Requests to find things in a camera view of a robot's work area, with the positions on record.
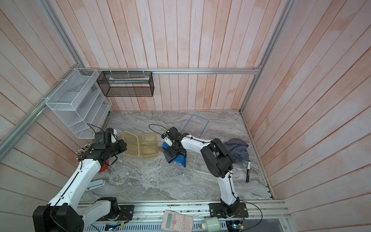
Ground blue cloth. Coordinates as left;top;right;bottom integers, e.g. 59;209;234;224
162;142;186;167

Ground yellow lunch box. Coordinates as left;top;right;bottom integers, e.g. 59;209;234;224
139;133;159;159

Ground grey cloth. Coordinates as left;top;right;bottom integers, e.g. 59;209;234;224
224;139;250;164

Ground clear lunch box blue rim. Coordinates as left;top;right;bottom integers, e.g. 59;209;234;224
193;153;214;177

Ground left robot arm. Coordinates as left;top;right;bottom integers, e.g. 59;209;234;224
32;128;127;232

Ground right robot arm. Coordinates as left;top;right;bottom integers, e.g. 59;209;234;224
161;127;241;218

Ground red pencil cup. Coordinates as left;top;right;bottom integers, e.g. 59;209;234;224
74;143;110;174

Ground light blue pencil case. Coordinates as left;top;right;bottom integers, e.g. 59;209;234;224
86;179;105;191

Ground black mesh basket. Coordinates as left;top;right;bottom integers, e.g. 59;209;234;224
97;71;155;97

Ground black white marker pen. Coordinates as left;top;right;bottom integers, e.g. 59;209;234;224
245;160;251;183

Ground pink calculator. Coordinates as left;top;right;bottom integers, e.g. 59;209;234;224
161;210;193;232

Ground pale green tape roll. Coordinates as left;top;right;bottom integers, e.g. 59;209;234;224
200;217;221;232

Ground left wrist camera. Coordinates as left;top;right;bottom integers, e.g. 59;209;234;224
110;128;117;136

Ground white wire mesh shelf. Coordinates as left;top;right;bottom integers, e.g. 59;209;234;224
46;69;112;140

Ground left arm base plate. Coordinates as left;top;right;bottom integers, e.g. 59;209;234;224
97;205;135;221

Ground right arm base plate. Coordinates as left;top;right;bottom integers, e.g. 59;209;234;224
209;202;249;218

